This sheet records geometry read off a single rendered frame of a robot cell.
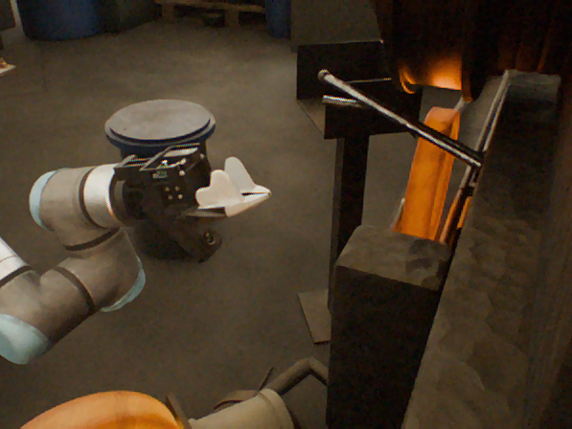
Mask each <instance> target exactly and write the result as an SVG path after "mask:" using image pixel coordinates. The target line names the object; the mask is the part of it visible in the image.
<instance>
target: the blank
mask: <svg viewBox="0 0 572 429"><path fill-rule="evenodd" d="M20 429H180V428H179V426H178V425H177V423H176V421H175V419H174V417H173V414H172V412H171V411H170V409H169V408H168V407H167V406H165V405H164V404H163V403H161V402H160V401H158V400H157V399H155V398H153V397H151V396H149V395H144V394H139V393H133V392H105V393H98V394H93V395H86V396H82V397H79V398H76V399H73V400H69V401H67V402H64V403H62V404H60V405H59V406H57V407H56V408H54V409H52V410H49V411H47V412H45V413H43V414H41V415H40V416H38V417H36V418H34V419H32V420H30V421H29V423H27V424H26V425H24V426H23V427H21V428H20Z"/></svg>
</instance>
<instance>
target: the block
mask: <svg viewBox="0 0 572 429"><path fill-rule="evenodd" d="M453 256H454V255H453V251H452V248H451V246H450V245H448V244H446V243H444V242H440V241H436V240H431V239H427V238H423V237H414V236H410V235H407V234H402V233H398V232H394V231H388V229H384V228H380V227H376V226H372V225H359V226H357V227H356V228H355V231H354V232H353V234H352V236H351V238H350V239H349V241H348V243H347V244H346V246H345V248H344V250H343V251H342V253H341V255H340V256H339V258H338V260H337V263H335V264H334V266H333V280H332V311H331V327H330V342H329V359H328V375H327V391H326V407H325V424H327V426H328V428H330V429H401V427H402V424H403V421H404V418H405V414H406V410H407V407H408V404H409V400H410V397H411V395H412V392H413V387H414V384H415V381H416V378H417V375H418V371H419V368H420V365H421V362H422V358H423V353H424V350H425V346H426V343H427V340H428V336H429V332H430V330H431V327H432V324H433V320H434V317H435V314H437V310H438V306H439V303H440V301H441V298H442V294H443V291H444V288H445V285H446V278H447V275H448V272H449V269H450V265H451V263H452V260H453Z"/></svg>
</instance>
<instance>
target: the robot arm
mask: <svg viewBox="0 0 572 429"><path fill-rule="evenodd" d="M189 147H193V148H191V149H182V150H179V149H180V148H189ZM164 154H165V155H164ZM163 155H164V156H163ZM162 156H163V159H164V161H163V160H162ZM211 170H212V169H211V166H210V164H209V161H208V158H207V156H205V154H204V152H203V149H202V146H201V144H193V145H185V146H176V147H168V148H167V149H166V150H165V151H163V152H160V153H159V154H157V155H156V156H154V157H153V158H147V159H138V157H137V155H132V156H127V157H126V158H125V159H124V161H123V162H121V163H119V164H110V165H101V166H94V167H85V168H75V169H70V168H63V169H59V170H53V171H49V172H47V174H45V175H43V176H42V177H41V178H40V179H39V180H38V181H37V182H35V183H34V186H33V188H32V190H31V194H30V211H31V214H32V217H33V219H34V221H36V222H37V223H38V224H39V225H40V226H41V227H43V229H45V230H47V231H49V232H56V233H57V235H58V236H59V238H60V240H61V242H62V244H63V246H64V248H65V250H66V252H67V254H68V257H69V259H68V260H66V261H64V262H63V263H61V264H60V265H57V266H55V267H54V268H52V269H51V270H49V271H48V272H46V273H45V274H43V275H42V276H40V275H39V274H38V273H36V272H35V271H34V270H33V268H32V267H31V266H30V265H29V264H27V263H25V262H24V261H23V260H22V259H21V258H20V257H18V256H17V255H16V253H14V251H13V250H12V248H11V247H10V246H9V245H8V244H7V243H6V242H5V241H4V240H3V239H2V238H0V355H1V356H4V357H5V358H7V359H8V360H10V361H12V362H13V363H15V364H20V365H26V364H30V363H32V362H33V361H35V360H36V358H38V357H39V355H41V354H42V353H44V352H47V351H49V350H50V349H51V348H52V346H53V345H55V344H56V343H57V342H58V341H60V340H61V339H62V338H64V337H66V336H67V334H68V333H69V332H70V331H72V330H73V329H74V328H75V327H77V326H78V325H79V324H81V323H82V322H83V321H85V320H87V319H88V318H89V317H90V316H93V315H94V314H96V313H97V311H98V310H102V311H110V310H114V309H117V308H120V307H122V306H124V305H125V304H126V303H129V302H132V301H133V300H134V299H135V298H136V297H137V296H138V295H139V294H140V293H141V291H142V290H143V287H144V284H145V274H144V271H143V269H142V263H141V262H140V259H139V257H137V255H136V253H135V251H134V248H133V246H132V244H131V242H130V240H129V238H128V236H127V235H126V232H125V230H124V227H135V226H137V225H139V224H141V223H142V222H143V221H144V220H145V219H146V218H148V217H150V218H151V219H152V220H154V221H155V222H156V223H157V224H158V225H159V226H160V227H162V228H163V229H164V231H165V232H166V233H167V234H168V235H169V236H170V237H172V238H173V239H174V240H175V241H176V242H177V243H178V244H179V245H180V246H181V247H183V248H185V249H186V250H187V251H188V252H189V253H190V254H191V255H192V256H193V257H194V258H196V259H197V260H198V262H199V263H203V261H205V260H206V259H208V258H209V257H210V256H212V255H213V254H214V253H215V252H216V250H217V249H218V247H219V246H220V244H221V243H222V237H221V236H220V235H219V234H218V233H217V232H216V230H215V229H214V228H213V227H212V226H210V225H209V224H208V222H213V221H217V220H221V219H224V218H226V217H227V216H232V215H238V214H242V213H244V212H247V211H250V210H252V209H255V208H257V207H259V206H261V205H262V204H263V203H264V202H265V201H266V200H267V199H268V197H269V196H270V195H271V193H270V190H268V189H266V188H264V187H261V186H258V185H256V184H254V183H253V181H252V179H251V178H250V176H249V174H248V173H247V171H246V169H245V168H244V166H243V164H242V163H241V162H240V160H239V159H237V158H235V157H229V158H227V159H226V161H225V170H224V171H221V170H217V171H214V172H213V174H212V178H210V176H209V172H210V171H211Z"/></svg>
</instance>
